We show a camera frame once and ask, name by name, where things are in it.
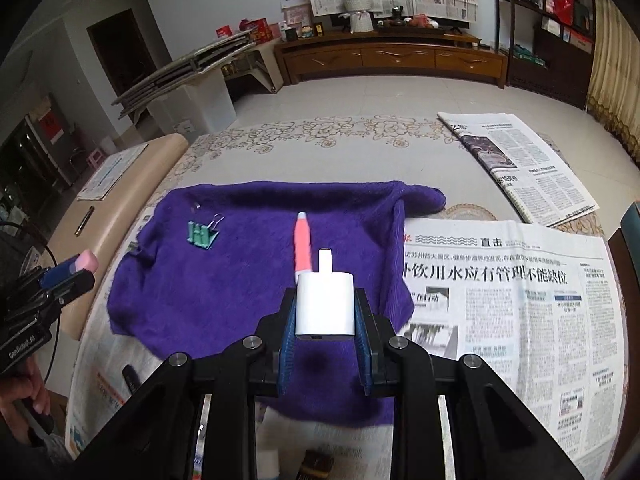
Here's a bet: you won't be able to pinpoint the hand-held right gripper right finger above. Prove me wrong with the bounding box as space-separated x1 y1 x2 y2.
353 287 586 480

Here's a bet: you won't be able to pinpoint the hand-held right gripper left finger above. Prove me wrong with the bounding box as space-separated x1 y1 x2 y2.
75 287 300 480

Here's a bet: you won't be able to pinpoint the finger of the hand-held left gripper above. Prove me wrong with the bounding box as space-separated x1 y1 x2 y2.
45 272 96 307
39 258 87 290

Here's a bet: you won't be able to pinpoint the pink eraser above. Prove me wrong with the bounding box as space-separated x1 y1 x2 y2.
73 250 99 274

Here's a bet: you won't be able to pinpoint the white charger adapter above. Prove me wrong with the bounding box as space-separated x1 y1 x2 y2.
295 248 357 342

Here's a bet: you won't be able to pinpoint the person's left hand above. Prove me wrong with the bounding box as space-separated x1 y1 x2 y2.
0 360 53 433

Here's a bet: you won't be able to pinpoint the dark pen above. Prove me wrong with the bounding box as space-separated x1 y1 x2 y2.
74 206 96 237

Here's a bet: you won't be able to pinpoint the newspaper under towel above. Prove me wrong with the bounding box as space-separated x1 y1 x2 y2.
65 205 396 480

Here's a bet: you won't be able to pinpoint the beige chair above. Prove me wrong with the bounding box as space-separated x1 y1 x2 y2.
47 134 189 342

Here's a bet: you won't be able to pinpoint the purple towel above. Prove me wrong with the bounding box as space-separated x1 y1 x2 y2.
107 179 447 427

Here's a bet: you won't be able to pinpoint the black rectangular object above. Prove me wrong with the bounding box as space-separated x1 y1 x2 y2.
297 450 337 480

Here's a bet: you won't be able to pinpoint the white paper sheet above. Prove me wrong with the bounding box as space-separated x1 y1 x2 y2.
77 142 150 202

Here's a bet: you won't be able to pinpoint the pink pen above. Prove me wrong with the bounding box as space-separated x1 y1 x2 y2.
293 211 314 282

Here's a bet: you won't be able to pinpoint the green binder clip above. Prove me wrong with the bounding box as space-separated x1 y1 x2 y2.
187 213 225 250

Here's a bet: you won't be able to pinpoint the large open newspaper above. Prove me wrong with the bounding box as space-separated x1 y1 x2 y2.
392 219 629 472

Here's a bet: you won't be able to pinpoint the floral tablecloth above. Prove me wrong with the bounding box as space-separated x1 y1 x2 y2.
142 115 608 241

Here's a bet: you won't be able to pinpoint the white storage box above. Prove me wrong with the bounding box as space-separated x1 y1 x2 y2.
149 67 237 137

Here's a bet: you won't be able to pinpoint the dark wooden door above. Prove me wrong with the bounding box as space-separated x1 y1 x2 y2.
86 7 149 103

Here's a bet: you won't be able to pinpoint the stacked folding tables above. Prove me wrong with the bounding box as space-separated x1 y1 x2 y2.
111 29 257 120

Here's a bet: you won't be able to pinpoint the folded newspaper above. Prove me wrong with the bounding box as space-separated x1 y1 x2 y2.
437 112 600 229

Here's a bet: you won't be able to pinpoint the dark chair back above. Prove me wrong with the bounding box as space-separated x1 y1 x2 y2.
607 199 640 286

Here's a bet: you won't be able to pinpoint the wooden tv cabinet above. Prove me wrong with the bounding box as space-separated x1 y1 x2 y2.
274 29 509 92

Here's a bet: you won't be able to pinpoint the red gift box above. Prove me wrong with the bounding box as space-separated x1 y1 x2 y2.
238 18 274 44

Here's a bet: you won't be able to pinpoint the wrapped flower bouquet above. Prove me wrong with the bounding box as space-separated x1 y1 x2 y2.
344 0 377 34

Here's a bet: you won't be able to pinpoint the dark wooden bookshelf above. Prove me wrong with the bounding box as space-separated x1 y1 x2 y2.
492 0 608 110

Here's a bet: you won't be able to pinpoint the beige curtain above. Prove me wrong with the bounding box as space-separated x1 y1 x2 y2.
584 0 640 163

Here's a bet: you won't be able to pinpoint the black cable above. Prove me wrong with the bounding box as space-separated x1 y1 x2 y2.
0 219 67 393

